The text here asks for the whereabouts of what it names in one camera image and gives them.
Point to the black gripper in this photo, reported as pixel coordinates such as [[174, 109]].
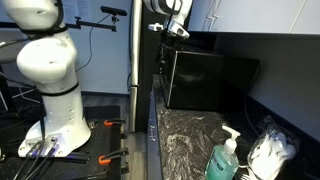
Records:
[[173, 32]]

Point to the green hand sanitizer pump bottle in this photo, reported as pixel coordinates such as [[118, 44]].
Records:
[[221, 161]]

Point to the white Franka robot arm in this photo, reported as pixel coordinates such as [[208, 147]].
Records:
[[53, 66]]

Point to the black stainless microwave oven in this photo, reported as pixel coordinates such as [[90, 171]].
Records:
[[200, 80]]

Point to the stainless steel refrigerator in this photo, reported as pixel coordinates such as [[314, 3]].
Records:
[[135, 66]]

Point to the white upper cabinets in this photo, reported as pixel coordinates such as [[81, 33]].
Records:
[[253, 13]]

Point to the blue-grey lower cabinets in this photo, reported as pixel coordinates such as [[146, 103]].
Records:
[[154, 156]]

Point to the clear bag white plastic cutlery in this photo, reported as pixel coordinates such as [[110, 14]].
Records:
[[271, 151]]

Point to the wrist-mounted camera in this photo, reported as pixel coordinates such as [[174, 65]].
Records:
[[155, 27]]

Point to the black stereo camera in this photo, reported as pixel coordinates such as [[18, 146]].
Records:
[[113, 11]]

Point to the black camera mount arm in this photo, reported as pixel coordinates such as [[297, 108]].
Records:
[[96, 25]]

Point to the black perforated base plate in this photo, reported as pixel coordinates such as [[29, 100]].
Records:
[[103, 138]]

